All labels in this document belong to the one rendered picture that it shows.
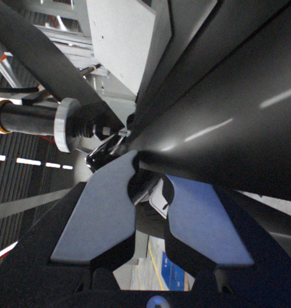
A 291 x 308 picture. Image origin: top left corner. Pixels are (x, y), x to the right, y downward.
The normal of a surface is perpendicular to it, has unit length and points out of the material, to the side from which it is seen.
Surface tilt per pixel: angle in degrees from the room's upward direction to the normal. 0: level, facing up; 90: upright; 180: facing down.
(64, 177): 90
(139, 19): 50
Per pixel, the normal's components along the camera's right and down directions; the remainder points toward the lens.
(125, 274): 0.11, -0.12
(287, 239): -0.62, -0.02
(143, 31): -0.70, 0.62
